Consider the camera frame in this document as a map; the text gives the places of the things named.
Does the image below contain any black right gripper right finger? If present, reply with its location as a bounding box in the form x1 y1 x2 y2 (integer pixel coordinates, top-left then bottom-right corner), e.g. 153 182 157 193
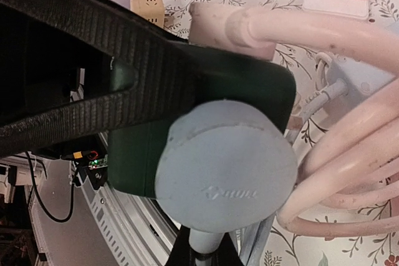
213 233 243 266

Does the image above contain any floral tablecloth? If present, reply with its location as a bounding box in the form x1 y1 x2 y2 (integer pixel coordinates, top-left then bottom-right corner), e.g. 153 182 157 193
163 0 398 265

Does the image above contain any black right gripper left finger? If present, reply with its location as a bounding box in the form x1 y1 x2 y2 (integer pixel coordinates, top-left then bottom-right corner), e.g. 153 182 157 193
166 227 195 266

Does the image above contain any aluminium table edge rail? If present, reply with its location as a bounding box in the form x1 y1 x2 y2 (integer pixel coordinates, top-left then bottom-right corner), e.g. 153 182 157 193
27 131 181 266

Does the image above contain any light blue round plug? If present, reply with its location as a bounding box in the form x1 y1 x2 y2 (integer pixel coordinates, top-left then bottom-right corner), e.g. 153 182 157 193
155 100 297 254

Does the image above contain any pink cable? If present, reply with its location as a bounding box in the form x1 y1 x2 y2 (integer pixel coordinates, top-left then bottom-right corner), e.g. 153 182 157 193
227 7 399 235

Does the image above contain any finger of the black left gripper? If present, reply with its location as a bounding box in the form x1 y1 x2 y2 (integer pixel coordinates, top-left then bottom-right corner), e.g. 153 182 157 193
1 0 196 157

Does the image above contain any dark green cube socket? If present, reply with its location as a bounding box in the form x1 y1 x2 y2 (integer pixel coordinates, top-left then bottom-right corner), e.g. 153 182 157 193
108 44 296 198

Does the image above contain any beige cube socket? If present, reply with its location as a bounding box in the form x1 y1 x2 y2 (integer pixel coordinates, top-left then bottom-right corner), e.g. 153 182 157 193
130 0 165 28

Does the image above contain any white power strip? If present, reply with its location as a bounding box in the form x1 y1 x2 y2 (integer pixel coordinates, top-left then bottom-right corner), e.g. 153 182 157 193
302 0 369 21

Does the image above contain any light blue power strip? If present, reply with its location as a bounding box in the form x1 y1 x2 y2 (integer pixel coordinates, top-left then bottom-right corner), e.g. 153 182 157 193
315 52 395 125

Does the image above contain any light blue coiled cable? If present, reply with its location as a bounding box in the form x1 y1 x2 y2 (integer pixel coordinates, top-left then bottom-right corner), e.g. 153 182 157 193
239 78 349 266

